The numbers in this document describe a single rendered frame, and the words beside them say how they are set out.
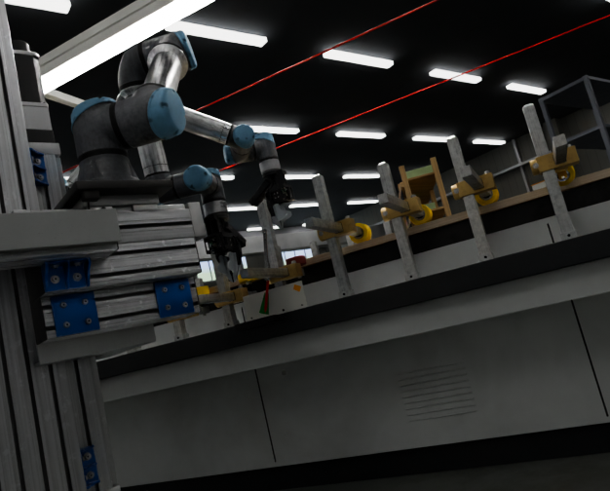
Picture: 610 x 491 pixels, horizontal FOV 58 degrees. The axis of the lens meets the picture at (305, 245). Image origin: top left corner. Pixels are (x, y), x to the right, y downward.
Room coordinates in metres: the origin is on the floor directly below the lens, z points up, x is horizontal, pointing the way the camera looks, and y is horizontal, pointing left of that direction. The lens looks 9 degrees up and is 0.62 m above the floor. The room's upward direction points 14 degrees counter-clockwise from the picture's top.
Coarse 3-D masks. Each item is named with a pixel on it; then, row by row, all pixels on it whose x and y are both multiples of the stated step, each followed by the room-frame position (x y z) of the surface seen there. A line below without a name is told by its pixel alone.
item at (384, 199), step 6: (378, 198) 1.62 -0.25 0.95; (384, 198) 1.61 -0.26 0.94; (390, 198) 1.64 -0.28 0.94; (396, 198) 1.70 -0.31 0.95; (384, 204) 1.63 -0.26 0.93; (390, 204) 1.65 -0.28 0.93; (396, 204) 1.69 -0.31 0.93; (402, 204) 1.77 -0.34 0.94; (402, 210) 1.82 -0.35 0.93; (414, 216) 2.01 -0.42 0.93; (420, 216) 2.04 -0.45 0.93
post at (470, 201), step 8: (456, 136) 1.77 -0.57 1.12; (448, 144) 1.78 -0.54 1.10; (456, 144) 1.77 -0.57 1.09; (456, 152) 1.77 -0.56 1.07; (456, 160) 1.77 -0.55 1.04; (464, 160) 1.79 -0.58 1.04; (456, 168) 1.78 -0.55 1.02; (464, 200) 1.78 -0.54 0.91; (472, 200) 1.77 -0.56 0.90; (472, 208) 1.77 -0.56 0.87; (472, 216) 1.77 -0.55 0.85; (480, 216) 1.79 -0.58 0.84; (472, 224) 1.78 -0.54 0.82; (480, 224) 1.77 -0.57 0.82; (480, 232) 1.77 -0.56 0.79; (480, 240) 1.77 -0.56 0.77; (480, 248) 1.78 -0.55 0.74; (488, 248) 1.77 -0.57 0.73
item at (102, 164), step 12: (84, 156) 1.22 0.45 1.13; (96, 156) 1.21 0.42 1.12; (108, 156) 1.22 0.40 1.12; (120, 156) 1.24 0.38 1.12; (84, 168) 1.22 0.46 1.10; (96, 168) 1.21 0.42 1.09; (108, 168) 1.21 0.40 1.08; (120, 168) 1.23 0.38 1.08; (132, 168) 1.27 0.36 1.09; (84, 180) 1.21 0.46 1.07
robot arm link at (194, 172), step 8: (192, 168) 1.54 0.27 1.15; (200, 168) 1.54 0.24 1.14; (176, 176) 1.57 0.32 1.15; (184, 176) 1.54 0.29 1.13; (192, 176) 1.54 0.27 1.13; (200, 176) 1.54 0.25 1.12; (208, 176) 1.55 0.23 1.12; (176, 184) 1.56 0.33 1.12; (184, 184) 1.56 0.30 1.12; (192, 184) 1.54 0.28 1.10; (200, 184) 1.54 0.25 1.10; (208, 184) 1.57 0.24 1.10; (216, 184) 1.63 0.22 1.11; (176, 192) 1.57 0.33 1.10; (184, 192) 1.58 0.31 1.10; (192, 192) 1.58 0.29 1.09; (200, 192) 1.59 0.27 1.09; (208, 192) 1.61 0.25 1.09
